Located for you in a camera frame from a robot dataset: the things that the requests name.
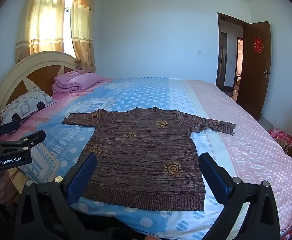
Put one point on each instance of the cream wooden headboard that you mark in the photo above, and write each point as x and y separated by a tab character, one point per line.
36	62

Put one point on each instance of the brown wooden door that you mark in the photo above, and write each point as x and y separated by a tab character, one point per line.
253	85

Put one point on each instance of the person's left hand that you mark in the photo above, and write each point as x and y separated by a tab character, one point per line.
3	185

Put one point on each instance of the bed with dotted sheet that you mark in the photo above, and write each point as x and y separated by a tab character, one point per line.
148	95

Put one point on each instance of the brown knitted sweater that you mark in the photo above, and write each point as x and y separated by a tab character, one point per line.
141	155

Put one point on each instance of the brown door frame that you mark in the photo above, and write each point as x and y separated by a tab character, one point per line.
219	55

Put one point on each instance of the red patterned cloth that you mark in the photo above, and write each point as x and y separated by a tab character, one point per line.
282	138

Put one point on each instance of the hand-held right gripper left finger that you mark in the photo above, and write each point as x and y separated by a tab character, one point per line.
84	177

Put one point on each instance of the red paper door decoration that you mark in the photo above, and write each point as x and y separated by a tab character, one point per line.
258	45

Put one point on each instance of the grey patterned pillow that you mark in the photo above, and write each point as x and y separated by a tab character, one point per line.
28	105

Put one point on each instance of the bright window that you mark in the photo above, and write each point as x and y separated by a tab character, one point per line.
67	25

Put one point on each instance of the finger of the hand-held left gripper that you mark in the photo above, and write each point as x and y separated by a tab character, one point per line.
31	138
10	127

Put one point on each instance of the folded pink blanket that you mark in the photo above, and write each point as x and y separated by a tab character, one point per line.
73	82

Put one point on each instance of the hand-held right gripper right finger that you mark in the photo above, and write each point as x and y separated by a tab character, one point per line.
214	177

